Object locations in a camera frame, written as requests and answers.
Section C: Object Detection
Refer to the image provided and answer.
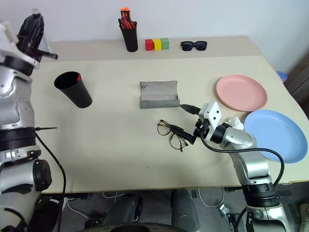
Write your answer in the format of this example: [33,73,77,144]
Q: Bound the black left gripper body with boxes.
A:
[17,36,43,63]

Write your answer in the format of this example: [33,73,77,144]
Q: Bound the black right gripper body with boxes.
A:
[193,115,211,141]

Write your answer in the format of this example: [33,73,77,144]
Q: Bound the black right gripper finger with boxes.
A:
[171,125,197,145]
[178,103,202,115]

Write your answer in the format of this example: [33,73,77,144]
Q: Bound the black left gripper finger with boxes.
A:
[36,50,59,60]
[19,8,45,48]

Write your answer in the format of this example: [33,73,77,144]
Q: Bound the tortoiseshell eyeglasses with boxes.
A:
[157,119,189,153]

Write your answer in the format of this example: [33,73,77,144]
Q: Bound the grey foam block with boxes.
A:
[139,80,181,110]

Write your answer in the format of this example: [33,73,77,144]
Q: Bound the blue plate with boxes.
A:
[243,109,308,163]

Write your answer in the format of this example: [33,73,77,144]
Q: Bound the black paper cup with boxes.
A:
[54,71,93,109]

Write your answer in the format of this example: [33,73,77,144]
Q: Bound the black pen holder cup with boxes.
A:
[120,21,139,53]

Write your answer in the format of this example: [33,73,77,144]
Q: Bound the orange and red markers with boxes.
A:
[120,19,137,30]

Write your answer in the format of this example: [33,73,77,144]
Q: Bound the crumpled white paper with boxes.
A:
[225,116,245,131]

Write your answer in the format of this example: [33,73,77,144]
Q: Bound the pink plate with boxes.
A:
[215,74,268,112]

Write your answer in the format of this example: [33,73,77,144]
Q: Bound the black sunglasses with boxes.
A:
[180,41,208,52]

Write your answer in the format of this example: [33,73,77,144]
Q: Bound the dark grey rounded shape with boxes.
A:
[170,188,201,232]

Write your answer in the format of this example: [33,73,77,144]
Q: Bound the blue round container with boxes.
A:
[276,70,288,84]

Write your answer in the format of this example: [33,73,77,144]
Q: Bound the dark ribbed object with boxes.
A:
[284,51,309,105]

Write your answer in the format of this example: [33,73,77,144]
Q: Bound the black box under table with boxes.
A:
[35,193,64,232]

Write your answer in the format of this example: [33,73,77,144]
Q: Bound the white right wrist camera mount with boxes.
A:
[198,101,223,129]

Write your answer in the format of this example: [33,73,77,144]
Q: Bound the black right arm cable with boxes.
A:
[200,135,285,187]

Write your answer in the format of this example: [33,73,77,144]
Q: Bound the white floor cable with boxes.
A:
[65,190,126,219]
[197,187,225,208]

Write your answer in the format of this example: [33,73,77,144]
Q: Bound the small metal bracket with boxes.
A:
[218,203,233,216]

